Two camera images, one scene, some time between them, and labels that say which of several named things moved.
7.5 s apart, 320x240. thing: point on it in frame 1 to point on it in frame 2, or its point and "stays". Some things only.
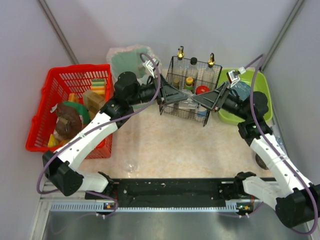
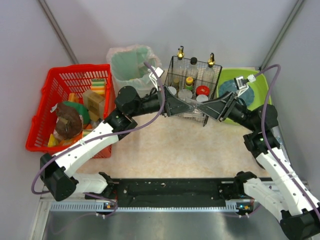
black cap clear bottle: x=192 y=71 stays
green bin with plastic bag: x=127 y=58 stays
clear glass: x=130 y=165 to x=195 y=114
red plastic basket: x=58 y=83 stays
